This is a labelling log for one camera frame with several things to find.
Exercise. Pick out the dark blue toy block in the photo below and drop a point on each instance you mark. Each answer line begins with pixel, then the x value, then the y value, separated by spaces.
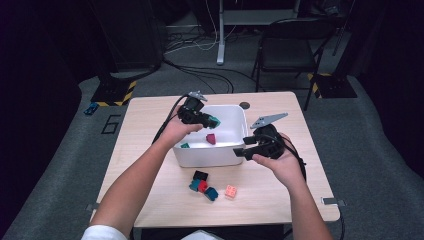
pixel 211 194

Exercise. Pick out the black folding chair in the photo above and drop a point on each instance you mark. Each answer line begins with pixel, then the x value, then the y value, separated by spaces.
pixel 286 50

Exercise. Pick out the person's left hand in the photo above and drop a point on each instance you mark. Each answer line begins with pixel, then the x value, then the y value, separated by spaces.
pixel 180 131

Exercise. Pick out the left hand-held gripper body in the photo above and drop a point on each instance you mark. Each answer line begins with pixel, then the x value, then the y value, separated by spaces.
pixel 191 113

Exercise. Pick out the salmon pink toy block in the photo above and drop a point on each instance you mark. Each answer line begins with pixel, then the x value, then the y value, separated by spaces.
pixel 231 192

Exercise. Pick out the small blue floor object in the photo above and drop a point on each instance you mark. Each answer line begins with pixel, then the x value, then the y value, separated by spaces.
pixel 90 108

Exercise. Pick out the person's right hand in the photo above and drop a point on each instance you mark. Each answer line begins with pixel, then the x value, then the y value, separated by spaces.
pixel 283 166

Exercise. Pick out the black toy block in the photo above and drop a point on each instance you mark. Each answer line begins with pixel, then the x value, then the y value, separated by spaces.
pixel 200 175

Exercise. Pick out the dark round table grommet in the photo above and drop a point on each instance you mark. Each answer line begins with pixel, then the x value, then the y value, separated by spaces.
pixel 244 105

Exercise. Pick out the dark red toy block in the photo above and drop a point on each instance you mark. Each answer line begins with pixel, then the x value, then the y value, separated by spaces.
pixel 210 139

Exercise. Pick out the person's white shirt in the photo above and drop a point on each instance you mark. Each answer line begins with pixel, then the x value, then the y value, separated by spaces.
pixel 103 234

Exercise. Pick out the white metal desk frame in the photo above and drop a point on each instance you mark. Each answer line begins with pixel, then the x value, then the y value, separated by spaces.
pixel 220 40

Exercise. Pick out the teal green toy block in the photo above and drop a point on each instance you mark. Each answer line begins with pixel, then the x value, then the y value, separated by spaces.
pixel 185 145

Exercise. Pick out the blue teal toy block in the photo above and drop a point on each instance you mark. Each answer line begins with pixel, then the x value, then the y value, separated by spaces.
pixel 194 185

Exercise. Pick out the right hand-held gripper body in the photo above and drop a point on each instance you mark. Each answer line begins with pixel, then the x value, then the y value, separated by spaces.
pixel 271 143

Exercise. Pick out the black striped stand base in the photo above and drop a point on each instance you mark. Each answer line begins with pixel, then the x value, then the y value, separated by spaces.
pixel 111 95
pixel 333 87

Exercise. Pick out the grey metal table bracket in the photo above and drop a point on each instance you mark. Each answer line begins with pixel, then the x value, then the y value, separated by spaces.
pixel 91 207
pixel 333 201

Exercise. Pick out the white plastic bin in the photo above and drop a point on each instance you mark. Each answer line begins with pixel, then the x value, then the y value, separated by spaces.
pixel 210 158

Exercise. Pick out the light teal toy block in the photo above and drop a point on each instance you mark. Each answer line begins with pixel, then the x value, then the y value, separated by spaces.
pixel 216 122

